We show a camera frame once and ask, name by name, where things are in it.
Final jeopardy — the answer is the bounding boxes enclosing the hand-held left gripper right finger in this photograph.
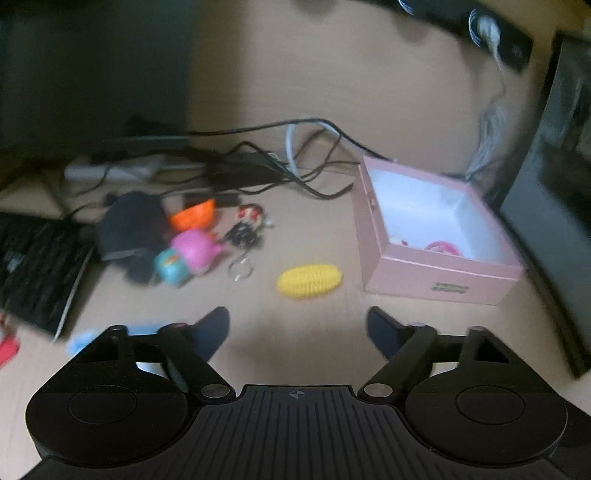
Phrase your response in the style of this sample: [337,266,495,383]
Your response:
[358,305,502,401]

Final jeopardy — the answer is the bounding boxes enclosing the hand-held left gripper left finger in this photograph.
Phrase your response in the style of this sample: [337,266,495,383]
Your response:
[99,305,234,401]

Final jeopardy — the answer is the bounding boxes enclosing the pink cardboard box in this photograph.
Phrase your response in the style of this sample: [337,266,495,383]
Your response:
[353,156,525,306]

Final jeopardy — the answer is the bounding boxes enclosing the teal small toy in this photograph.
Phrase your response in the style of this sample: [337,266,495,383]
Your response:
[154,249,191,288]

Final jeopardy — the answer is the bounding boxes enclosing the pink round toy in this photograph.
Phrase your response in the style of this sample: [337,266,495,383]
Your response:
[171,229,223,276]

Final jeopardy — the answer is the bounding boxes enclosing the yellow corn toy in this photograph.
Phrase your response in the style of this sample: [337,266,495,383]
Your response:
[277,264,344,300]

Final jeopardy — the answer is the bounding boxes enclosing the doll figure keychain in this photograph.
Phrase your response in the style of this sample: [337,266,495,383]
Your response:
[225,203,276,282]

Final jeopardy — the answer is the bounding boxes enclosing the orange toy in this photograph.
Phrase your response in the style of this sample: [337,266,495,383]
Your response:
[167,199,217,232]

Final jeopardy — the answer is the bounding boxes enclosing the black plush toy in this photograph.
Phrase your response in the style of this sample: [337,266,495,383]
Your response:
[95,191,169,283]

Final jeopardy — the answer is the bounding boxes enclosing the light wooden desktop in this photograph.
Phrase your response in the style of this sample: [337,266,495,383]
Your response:
[0,159,580,467]

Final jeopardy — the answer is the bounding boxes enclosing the blue tissue packet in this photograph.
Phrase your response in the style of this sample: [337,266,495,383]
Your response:
[67,322,161,357]

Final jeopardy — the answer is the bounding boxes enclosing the black power adapter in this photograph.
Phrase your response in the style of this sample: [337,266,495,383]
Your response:
[203,152,286,191]

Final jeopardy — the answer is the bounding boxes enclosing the white power strip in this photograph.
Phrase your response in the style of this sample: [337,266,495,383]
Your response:
[65,154,165,182]

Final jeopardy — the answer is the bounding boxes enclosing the black keyboard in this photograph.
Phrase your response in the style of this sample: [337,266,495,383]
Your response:
[0,212,95,341]

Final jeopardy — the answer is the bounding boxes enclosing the red white rocket toy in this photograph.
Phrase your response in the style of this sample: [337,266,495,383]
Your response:
[0,314,22,368]

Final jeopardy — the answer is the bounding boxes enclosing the dark glossy screen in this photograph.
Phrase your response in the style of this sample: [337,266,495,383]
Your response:
[500,32,591,380]

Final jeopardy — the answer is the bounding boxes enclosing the black computer monitor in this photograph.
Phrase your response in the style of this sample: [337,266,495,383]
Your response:
[0,0,192,160]

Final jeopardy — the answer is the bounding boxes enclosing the black power strip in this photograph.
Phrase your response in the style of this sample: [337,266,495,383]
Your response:
[397,0,535,73]

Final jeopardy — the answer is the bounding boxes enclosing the white plug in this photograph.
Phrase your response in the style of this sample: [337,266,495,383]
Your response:
[468,9,502,52]

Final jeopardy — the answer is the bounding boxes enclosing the pink ring toy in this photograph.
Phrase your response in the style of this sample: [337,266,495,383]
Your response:
[426,240,463,258]

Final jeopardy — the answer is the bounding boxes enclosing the looped black cable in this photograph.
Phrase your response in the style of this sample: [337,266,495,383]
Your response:
[295,129,357,201]

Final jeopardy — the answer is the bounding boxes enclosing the long black cable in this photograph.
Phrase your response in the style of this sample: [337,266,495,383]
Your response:
[187,117,402,165]

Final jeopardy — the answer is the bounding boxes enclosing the white bundled cable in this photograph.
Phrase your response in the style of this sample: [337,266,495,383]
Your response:
[465,44,512,179]

